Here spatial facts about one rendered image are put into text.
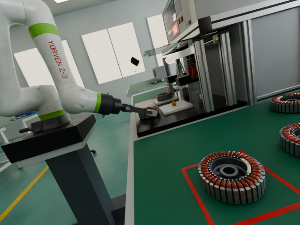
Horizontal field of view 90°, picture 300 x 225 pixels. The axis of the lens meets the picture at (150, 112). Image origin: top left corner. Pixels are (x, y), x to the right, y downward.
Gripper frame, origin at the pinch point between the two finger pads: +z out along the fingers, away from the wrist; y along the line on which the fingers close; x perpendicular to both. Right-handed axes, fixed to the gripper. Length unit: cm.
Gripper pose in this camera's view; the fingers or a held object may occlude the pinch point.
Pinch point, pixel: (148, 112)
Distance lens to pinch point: 79.6
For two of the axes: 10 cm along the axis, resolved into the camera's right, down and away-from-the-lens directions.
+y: 5.1, 1.0, -8.5
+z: 8.4, 1.5, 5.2
